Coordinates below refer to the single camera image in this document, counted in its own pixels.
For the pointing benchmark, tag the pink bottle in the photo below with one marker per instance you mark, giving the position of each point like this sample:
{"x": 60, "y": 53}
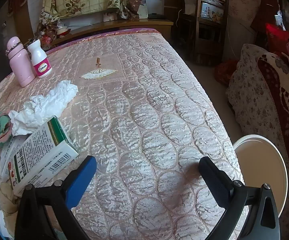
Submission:
{"x": 20, "y": 60}

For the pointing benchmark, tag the red artificial flower bouquet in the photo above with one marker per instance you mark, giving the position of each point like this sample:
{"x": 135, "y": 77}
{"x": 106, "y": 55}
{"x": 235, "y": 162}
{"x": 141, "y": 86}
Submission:
{"x": 57, "y": 28}

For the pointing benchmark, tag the white tissue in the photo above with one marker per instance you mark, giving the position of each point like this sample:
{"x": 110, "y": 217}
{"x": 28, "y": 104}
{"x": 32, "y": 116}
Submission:
{"x": 47, "y": 105}

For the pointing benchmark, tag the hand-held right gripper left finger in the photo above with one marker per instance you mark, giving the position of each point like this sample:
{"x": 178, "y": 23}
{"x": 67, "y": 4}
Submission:
{"x": 82, "y": 180}

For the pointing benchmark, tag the green white medicine box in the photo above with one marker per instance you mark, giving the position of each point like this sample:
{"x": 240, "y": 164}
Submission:
{"x": 39, "y": 155}

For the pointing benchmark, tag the wooden cabinet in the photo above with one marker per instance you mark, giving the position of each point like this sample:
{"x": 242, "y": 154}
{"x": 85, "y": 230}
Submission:
{"x": 124, "y": 25}

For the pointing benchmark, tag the white pill bottle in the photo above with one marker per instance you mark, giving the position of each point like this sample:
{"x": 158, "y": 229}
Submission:
{"x": 39, "y": 60}

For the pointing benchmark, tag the black set-top box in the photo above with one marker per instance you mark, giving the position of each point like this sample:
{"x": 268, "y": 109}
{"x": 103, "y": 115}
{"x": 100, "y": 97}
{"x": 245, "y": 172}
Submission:
{"x": 157, "y": 16}

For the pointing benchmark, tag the maroon floral cloth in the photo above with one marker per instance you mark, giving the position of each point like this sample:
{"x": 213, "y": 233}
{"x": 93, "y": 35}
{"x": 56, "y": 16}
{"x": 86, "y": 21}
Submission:
{"x": 134, "y": 0}

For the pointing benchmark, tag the cream plastic bucket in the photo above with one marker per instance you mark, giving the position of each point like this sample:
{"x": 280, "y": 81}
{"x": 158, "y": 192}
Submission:
{"x": 257, "y": 165}

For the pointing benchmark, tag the teal pink cloth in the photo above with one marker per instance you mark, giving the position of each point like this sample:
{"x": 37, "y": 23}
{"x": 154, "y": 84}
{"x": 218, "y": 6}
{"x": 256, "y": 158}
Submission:
{"x": 0, "y": 127}

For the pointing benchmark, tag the red patterned blanket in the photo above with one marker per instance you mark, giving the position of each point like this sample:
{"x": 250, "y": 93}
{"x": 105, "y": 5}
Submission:
{"x": 279, "y": 92}

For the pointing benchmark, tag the dark wooden rack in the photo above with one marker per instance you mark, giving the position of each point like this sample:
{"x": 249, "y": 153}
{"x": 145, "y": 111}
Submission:
{"x": 199, "y": 30}

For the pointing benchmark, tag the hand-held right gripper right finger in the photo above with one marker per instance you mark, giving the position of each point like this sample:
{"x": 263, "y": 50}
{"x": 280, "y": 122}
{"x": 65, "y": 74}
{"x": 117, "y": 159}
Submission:
{"x": 214, "y": 182}

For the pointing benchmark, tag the floral covered sofa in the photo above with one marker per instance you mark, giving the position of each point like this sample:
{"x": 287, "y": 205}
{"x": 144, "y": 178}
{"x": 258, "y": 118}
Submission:
{"x": 254, "y": 100}

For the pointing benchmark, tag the beige crumpled tissue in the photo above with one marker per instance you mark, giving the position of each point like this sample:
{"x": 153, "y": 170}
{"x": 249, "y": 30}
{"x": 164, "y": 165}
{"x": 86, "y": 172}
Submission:
{"x": 8, "y": 200}

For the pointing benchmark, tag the pink quilted table cover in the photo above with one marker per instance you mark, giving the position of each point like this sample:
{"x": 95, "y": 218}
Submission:
{"x": 147, "y": 105}

